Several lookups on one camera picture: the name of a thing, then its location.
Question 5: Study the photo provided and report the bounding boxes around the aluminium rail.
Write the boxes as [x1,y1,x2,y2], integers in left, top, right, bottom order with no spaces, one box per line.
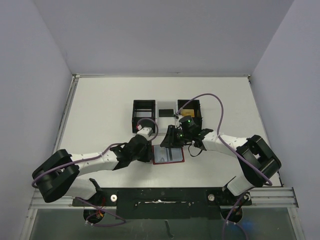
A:
[28,186,299,210]
[52,74,80,154]

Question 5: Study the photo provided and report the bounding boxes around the short black cable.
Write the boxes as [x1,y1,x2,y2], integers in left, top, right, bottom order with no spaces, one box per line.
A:
[187,143,203,158]

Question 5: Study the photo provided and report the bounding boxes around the white middle bin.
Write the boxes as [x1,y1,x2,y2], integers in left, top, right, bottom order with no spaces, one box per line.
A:
[155,100,177,135]

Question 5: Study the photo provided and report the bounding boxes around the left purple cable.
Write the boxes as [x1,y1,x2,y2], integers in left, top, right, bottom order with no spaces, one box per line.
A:
[31,117,158,228]

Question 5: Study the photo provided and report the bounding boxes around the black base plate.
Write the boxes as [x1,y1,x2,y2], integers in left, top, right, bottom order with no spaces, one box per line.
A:
[72,187,252,221]

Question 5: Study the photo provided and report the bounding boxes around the right black bin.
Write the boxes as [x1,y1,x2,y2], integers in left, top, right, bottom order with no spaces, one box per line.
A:
[183,100,203,128]

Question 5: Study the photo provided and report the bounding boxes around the black card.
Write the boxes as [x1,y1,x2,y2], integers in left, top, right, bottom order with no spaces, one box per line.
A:
[158,108,174,118]

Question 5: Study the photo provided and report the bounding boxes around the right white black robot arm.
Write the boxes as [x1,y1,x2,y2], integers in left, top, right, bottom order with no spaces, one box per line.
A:
[160,116,282,205]

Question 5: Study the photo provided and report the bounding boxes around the silver magnetic stripe card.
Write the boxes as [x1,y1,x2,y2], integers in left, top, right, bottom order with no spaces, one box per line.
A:
[165,148,185,163]

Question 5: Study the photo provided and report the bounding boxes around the gold VIP card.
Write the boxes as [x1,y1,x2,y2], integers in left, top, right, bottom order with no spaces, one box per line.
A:
[180,108,195,118]

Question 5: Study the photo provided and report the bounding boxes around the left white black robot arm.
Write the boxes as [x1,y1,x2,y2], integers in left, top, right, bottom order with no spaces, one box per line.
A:
[31,134,153,206]

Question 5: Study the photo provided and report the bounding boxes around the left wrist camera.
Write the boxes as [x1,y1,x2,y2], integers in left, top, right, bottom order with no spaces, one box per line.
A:
[136,125,153,139]

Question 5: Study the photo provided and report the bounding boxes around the aluminium left rail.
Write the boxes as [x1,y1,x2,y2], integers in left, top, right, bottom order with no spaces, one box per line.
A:
[52,74,80,154]

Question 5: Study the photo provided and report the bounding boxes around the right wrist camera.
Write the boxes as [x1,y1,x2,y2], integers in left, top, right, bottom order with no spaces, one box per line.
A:
[179,115,198,134]

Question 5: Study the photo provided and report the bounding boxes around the red leather card holder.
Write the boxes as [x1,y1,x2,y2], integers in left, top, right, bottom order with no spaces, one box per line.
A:
[152,145,185,165]

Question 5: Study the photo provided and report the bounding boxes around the left black bin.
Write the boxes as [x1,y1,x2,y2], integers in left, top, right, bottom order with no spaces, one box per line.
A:
[131,99,156,134]

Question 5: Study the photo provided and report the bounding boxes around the aluminium front rail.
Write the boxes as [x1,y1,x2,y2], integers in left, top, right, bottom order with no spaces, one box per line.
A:
[28,186,299,210]

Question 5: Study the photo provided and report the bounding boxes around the black bin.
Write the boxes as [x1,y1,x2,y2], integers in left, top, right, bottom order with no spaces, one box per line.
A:
[183,100,203,128]
[131,99,156,134]

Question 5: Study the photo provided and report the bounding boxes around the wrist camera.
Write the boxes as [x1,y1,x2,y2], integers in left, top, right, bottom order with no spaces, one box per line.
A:
[136,125,153,139]
[179,115,198,134]

